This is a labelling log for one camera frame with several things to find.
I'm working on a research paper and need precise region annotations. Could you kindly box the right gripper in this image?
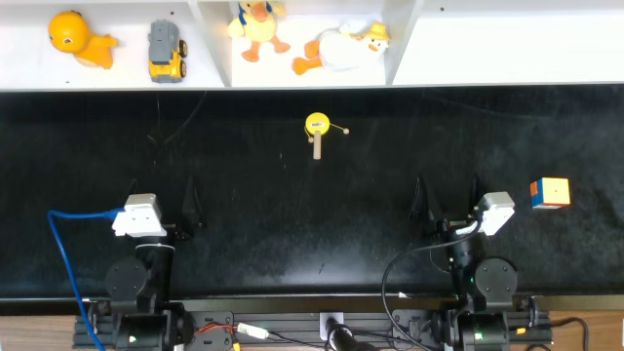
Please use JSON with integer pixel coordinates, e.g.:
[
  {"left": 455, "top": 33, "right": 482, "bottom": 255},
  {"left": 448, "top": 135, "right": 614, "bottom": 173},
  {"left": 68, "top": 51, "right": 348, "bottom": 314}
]
[{"left": 408, "top": 175, "right": 482, "bottom": 240}]

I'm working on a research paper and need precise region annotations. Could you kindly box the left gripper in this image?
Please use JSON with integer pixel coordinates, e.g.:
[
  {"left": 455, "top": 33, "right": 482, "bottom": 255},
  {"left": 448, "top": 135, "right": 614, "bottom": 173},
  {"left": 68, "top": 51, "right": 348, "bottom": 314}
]
[{"left": 127, "top": 175, "right": 205, "bottom": 243}]

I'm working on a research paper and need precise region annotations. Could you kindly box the many-coloured puzzle cube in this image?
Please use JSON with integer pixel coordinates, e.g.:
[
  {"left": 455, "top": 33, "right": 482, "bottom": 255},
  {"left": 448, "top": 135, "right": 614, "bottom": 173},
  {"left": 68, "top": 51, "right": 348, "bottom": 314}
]
[{"left": 528, "top": 176, "right": 571, "bottom": 211}]

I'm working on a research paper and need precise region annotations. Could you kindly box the grey and yellow toy truck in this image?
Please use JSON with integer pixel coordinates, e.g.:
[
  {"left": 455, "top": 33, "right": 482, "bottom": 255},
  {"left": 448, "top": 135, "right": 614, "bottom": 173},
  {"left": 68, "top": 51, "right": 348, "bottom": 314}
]
[{"left": 147, "top": 19, "right": 189, "bottom": 84}]

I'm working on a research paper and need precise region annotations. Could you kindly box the yellow rattle drum toy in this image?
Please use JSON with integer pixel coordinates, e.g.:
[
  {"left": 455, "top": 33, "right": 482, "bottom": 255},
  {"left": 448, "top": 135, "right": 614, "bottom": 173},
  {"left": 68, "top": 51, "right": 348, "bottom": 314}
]
[{"left": 303, "top": 111, "right": 351, "bottom": 161}]

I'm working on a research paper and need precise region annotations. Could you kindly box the yellow rubber duck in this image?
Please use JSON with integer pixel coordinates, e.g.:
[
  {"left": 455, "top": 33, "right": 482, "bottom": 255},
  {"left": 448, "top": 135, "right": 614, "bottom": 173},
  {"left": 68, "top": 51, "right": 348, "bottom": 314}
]
[{"left": 47, "top": 10, "right": 120, "bottom": 71}]

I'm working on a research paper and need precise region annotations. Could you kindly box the white shelf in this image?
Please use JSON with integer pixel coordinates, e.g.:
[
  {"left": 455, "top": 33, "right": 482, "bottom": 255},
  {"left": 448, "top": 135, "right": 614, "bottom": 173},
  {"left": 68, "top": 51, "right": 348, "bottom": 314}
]
[{"left": 0, "top": 0, "right": 624, "bottom": 93}]

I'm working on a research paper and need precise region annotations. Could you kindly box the white plush duck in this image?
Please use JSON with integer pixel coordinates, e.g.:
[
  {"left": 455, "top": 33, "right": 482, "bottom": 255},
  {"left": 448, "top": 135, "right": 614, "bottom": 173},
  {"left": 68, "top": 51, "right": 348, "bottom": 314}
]
[{"left": 291, "top": 19, "right": 392, "bottom": 77}]

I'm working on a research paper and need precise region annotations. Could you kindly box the yellow plush duck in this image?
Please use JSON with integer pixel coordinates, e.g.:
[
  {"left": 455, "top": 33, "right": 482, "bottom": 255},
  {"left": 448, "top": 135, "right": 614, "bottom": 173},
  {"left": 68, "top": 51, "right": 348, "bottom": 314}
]
[{"left": 226, "top": 0, "right": 293, "bottom": 63}]

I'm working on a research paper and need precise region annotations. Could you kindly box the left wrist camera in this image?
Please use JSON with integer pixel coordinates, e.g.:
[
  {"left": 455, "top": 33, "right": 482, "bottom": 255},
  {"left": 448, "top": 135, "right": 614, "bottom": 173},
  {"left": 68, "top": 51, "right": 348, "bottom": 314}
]
[{"left": 111, "top": 192, "right": 169, "bottom": 239}]

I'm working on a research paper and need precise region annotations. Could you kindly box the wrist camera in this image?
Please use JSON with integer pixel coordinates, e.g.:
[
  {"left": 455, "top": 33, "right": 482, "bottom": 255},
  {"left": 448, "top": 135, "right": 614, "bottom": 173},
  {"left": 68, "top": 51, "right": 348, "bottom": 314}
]
[
  {"left": 111, "top": 192, "right": 169, "bottom": 239},
  {"left": 475, "top": 191, "right": 517, "bottom": 237}
]

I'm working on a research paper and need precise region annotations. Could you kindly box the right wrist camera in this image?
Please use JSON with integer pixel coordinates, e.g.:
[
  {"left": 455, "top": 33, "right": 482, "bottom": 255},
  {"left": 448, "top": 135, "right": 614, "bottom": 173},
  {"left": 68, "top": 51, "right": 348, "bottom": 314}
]
[{"left": 475, "top": 191, "right": 517, "bottom": 237}]

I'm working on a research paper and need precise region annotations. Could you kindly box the blue cable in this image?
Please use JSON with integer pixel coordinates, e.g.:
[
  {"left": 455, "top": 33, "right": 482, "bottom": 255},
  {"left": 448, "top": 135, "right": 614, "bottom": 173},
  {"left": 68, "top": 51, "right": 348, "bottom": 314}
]
[{"left": 47, "top": 208, "right": 127, "bottom": 351}]

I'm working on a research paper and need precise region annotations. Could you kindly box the mounting rail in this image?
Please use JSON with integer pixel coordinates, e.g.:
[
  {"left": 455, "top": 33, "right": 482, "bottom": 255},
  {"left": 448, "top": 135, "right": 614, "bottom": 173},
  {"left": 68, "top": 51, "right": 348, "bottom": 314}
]
[{"left": 72, "top": 292, "right": 591, "bottom": 351}]

